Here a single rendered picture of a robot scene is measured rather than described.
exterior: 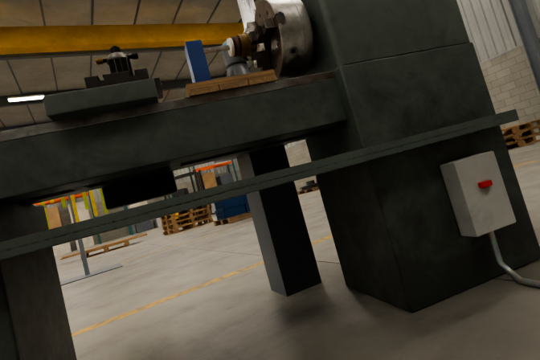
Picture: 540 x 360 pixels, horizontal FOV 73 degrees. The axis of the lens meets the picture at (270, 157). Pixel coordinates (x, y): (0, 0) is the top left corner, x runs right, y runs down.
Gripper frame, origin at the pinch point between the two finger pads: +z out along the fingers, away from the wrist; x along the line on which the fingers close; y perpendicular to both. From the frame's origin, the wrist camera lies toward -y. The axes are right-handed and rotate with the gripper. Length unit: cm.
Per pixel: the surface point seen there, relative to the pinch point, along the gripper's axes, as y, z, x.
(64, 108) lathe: 61, 49, 10
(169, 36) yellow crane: -79, -729, -857
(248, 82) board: 6.6, 48.1, 4.9
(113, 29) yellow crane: 80, -748, -817
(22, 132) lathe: 74, 50, 3
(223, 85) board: 15, 48, 5
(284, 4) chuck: -15.2, 20.5, 8.5
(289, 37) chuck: -13.5, 33.1, 5.7
